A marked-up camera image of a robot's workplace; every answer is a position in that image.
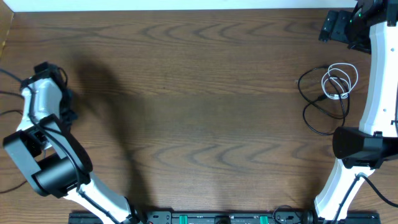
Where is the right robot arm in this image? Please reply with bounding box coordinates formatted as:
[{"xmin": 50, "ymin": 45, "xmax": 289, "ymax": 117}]
[{"xmin": 302, "ymin": 0, "xmax": 397, "ymax": 223}]

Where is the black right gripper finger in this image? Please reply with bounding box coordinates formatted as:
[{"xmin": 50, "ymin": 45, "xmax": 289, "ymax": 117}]
[
  {"xmin": 330, "ymin": 11, "xmax": 351, "ymax": 44},
  {"xmin": 318, "ymin": 10, "xmax": 338, "ymax": 42}
]

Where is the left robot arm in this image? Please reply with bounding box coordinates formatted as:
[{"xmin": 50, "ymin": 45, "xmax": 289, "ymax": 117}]
[{"xmin": 2, "ymin": 62, "xmax": 147, "ymax": 223}]

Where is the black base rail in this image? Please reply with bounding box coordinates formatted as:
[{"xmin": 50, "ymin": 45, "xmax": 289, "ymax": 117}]
[{"xmin": 68, "ymin": 205, "xmax": 382, "ymax": 224}]

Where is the white USB cable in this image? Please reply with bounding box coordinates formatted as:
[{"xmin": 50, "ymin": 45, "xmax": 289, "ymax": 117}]
[{"xmin": 321, "ymin": 63, "xmax": 359, "ymax": 101}]

